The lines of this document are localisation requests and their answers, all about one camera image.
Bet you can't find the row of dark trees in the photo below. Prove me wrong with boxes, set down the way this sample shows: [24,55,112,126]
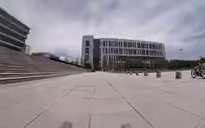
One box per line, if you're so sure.
[123,57,205,72]

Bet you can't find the robot's own part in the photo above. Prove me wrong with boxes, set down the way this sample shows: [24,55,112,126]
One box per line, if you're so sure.
[59,121,73,128]

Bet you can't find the building with dark window bands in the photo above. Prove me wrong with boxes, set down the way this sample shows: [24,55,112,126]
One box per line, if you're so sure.
[0,5,32,54]

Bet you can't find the pale building with tower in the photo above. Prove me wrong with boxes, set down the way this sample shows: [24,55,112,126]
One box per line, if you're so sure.
[80,34,167,70]

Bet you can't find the grey concrete slab pavement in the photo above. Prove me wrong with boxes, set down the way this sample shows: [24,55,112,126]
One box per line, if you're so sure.
[0,69,205,128]

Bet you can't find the row of parked bicycles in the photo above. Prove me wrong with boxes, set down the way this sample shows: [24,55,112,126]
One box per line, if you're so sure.
[190,59,205,80]

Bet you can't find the wide grey stone steps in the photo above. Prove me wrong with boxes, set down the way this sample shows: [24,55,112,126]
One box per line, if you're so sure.
[0,44,89,86]

